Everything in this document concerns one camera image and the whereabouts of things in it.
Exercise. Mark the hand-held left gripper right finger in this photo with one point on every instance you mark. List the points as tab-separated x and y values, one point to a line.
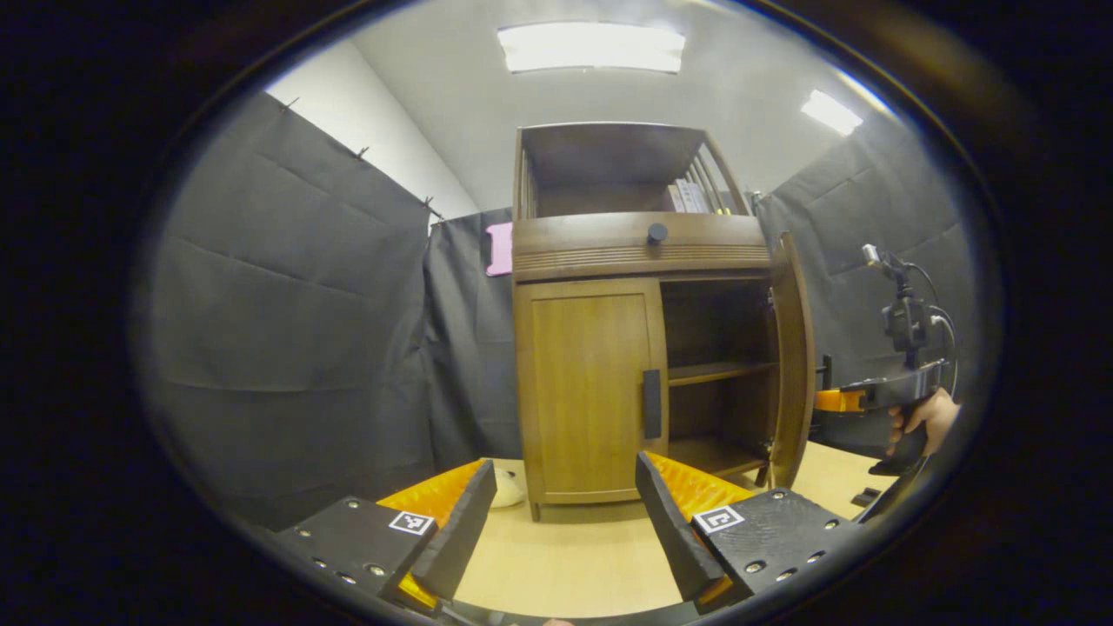
669	530

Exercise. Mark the small black block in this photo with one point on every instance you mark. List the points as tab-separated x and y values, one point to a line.
866	498

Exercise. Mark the large ceiling light panel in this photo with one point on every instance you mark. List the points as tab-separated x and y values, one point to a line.
591	48

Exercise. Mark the white round object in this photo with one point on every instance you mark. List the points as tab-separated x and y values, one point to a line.
509	489

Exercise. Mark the wooden cabinet inner shelf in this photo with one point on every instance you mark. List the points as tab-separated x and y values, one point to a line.
713	373

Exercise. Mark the wooden cabinet drawer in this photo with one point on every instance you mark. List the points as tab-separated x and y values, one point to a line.
574	248

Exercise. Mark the short white book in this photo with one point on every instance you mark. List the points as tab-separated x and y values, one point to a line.
675	200

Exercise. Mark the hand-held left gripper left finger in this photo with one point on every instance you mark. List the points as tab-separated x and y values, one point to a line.
461	539

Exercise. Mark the black backdrop cloth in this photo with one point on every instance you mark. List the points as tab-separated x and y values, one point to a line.
287	322

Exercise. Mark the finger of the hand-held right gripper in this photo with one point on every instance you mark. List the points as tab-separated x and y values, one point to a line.
839	401

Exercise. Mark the small ceiling light panel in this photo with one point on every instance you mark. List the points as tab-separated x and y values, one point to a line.
830	113

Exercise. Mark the wooden shoe cabinet door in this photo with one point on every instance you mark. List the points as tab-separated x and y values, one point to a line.
793	365
583	391

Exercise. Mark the black round drawer knob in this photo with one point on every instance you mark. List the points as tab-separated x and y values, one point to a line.
657	233

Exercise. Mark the wooden double-door shoe cabinet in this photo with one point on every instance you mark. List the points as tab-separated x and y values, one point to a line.
609	165

